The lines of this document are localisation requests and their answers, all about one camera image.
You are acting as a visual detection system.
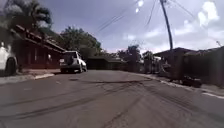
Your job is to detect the low dark building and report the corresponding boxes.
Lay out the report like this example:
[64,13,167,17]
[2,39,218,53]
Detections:
[85,55,128,71]

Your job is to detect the grey asphalt road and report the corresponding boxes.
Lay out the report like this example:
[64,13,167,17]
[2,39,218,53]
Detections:
[0,69,224,128]

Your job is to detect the large dark tree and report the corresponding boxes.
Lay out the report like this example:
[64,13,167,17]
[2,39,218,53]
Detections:
[59,26,103,60]

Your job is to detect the white off-road car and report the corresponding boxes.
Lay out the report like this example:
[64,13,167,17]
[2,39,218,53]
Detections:
[58,50,89,75]

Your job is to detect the leaning utility pole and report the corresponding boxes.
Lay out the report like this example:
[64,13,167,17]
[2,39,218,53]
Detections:
[159,0,175,51]

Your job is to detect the pale kerb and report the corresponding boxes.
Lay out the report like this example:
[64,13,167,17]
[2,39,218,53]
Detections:
[0,72,56,85]

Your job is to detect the red building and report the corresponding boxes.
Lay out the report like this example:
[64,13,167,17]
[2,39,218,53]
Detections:
[9,24,68,71]

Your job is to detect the dark building with fence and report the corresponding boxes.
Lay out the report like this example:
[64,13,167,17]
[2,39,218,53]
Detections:
[152,46,224,88]

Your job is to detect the palm tree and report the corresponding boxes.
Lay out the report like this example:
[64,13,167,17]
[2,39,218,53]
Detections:
[2,0,53,35]

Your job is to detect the overhead wires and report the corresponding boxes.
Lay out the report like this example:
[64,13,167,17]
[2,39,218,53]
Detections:
[94,0,202,35]

